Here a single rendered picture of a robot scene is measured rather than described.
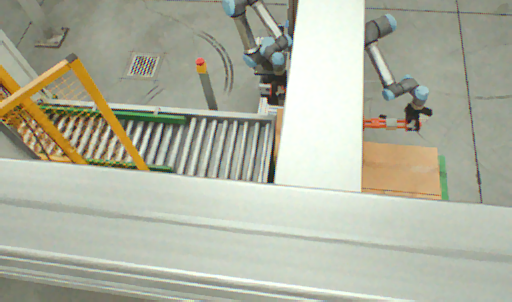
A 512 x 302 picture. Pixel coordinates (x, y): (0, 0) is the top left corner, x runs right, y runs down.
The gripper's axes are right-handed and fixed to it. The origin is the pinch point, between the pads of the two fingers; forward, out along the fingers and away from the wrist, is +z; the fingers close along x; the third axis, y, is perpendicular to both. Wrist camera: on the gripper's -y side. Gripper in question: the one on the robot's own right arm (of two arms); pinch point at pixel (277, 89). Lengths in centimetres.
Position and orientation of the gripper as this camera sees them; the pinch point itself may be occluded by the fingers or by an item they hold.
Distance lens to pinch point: 306.0
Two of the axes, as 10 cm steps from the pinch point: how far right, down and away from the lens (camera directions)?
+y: 9.9, 0.2, -1.2
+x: 0.8, -8.5, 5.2
